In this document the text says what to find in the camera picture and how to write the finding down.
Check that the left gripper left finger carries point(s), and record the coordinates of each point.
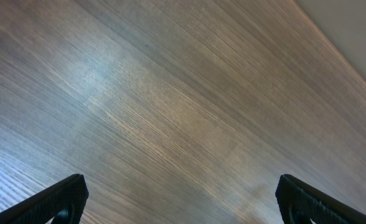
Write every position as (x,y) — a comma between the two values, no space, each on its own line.
(63,202)

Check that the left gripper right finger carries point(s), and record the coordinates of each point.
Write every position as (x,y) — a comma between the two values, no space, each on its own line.
(301,203)

